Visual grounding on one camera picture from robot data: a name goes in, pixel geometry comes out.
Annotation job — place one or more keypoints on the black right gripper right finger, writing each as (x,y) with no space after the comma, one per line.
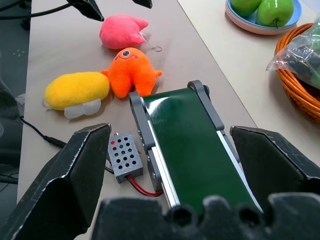
(280,162)

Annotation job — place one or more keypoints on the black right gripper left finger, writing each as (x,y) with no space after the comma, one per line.
(50,190)

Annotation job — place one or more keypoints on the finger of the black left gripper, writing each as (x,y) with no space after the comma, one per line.
(143,3)
(87,8)

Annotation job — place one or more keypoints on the pink plush toy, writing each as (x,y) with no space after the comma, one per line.
(120,32)

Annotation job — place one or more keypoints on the orange plush toy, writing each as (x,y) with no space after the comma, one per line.
(131,72)

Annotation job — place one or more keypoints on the orange wicker basket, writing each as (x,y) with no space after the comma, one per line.
(295,92)

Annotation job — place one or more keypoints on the grey perforated controller box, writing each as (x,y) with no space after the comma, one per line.
(125,160)

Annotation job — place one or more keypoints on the yellow plush toy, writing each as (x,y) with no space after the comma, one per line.
(75,90)

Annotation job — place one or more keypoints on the pink plate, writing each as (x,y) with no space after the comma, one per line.
(240,23)

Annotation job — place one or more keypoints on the green apple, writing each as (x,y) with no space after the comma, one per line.
(275,11)
(245,6)

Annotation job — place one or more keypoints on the clear plastic bag green contents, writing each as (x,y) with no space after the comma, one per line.
(300,57)

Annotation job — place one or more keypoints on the blue plate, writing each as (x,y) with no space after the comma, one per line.
(297,15)

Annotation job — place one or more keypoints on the green conveyor belt grey frame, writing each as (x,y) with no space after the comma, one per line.
(190,140)

